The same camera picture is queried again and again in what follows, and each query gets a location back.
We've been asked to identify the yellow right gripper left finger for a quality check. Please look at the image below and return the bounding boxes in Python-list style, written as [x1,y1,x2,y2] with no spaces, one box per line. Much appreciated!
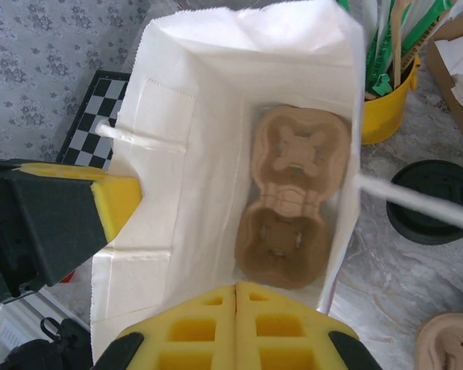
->
[94,283,238,370]

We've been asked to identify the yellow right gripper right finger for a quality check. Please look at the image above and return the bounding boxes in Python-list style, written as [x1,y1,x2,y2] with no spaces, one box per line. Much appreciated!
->
[237,280,374,370]

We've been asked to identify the brown pulp cup carrier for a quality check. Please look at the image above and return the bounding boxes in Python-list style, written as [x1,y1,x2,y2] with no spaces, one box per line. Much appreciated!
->
[233,102,351,292]

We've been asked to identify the white paper bag flower print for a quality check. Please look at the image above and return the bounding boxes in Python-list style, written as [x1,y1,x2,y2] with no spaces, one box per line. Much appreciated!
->
[89,0,463,355]

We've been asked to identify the black and grey chessboard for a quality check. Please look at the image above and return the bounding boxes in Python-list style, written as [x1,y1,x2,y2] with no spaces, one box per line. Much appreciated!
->
[57,69,132,173]

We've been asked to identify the stack of brown pulp cup carriers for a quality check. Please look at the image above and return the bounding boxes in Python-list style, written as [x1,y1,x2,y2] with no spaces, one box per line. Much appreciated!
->
[414,311,463,370]

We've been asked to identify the stack of black cup lids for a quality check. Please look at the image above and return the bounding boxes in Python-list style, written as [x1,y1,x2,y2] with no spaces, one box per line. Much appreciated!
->
[385,160,463,246]

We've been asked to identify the yellow plastic bucket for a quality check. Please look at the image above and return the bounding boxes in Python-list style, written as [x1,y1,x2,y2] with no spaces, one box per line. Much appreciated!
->
[360,53,421,146]

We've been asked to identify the brown cardboard tray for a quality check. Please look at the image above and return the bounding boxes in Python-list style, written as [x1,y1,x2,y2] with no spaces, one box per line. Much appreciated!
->
[423,22,463,159]

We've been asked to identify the wooden stirrer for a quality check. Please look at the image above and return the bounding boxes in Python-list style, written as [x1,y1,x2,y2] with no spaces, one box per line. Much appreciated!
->
[391,0,409,89]

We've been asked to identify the white wrapped straw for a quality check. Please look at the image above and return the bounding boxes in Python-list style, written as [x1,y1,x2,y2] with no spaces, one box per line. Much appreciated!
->
[364,0,390,51]

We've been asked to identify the white paper napkin pile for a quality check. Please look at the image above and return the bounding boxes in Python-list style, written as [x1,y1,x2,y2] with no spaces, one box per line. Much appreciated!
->
[433,32,463,113]

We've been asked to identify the green wrapped straw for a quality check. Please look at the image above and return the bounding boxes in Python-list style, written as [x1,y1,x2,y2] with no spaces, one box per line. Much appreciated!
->
[402,0,455,59]

